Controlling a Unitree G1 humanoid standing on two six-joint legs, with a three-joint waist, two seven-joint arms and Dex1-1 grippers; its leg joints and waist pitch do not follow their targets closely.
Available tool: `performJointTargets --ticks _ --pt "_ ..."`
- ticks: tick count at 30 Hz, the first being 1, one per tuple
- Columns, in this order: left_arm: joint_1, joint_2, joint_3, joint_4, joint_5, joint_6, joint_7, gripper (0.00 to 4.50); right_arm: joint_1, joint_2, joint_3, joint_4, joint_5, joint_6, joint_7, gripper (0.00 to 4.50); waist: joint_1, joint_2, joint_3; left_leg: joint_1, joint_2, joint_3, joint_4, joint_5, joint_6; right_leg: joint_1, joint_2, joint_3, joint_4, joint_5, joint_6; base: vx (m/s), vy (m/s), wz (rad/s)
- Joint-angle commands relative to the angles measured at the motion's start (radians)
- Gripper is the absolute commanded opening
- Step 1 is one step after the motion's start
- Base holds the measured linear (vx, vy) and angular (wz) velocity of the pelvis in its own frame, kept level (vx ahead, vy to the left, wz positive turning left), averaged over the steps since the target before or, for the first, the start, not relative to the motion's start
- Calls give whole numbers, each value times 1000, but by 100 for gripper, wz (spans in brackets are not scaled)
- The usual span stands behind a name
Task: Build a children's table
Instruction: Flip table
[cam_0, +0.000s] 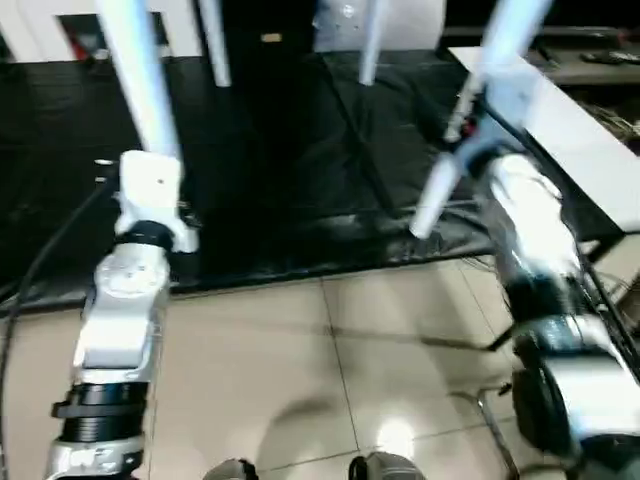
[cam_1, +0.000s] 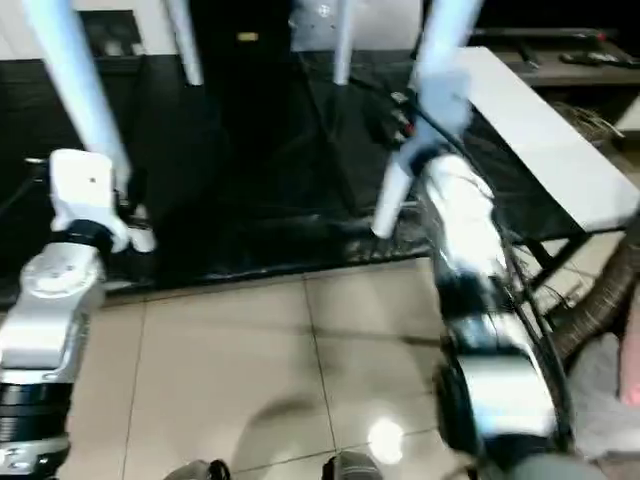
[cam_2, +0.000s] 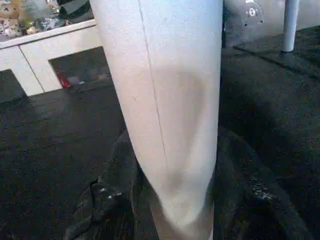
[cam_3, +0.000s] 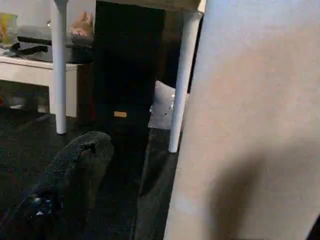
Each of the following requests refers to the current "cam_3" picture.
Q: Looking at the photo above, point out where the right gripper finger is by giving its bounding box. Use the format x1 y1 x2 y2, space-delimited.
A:
0 131 115 240

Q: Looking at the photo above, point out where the white plastic table leg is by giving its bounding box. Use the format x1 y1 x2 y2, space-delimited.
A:
51 0 69 136
167 11 204 154
163 0 320 240

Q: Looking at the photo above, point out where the white plastic table top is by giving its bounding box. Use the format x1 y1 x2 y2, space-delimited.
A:
53 0 208 14

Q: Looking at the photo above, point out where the white glass-door cabinet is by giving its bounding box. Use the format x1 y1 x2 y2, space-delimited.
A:
0 56 79 118

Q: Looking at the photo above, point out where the black box with yellow label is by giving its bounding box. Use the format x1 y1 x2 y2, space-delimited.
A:
92 0 167 137

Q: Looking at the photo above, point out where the brown bear figurine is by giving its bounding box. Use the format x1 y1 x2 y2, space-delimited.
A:
69 24 88 38

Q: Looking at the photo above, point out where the yellow green container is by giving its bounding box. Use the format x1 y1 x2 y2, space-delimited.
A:
0 13 19 49

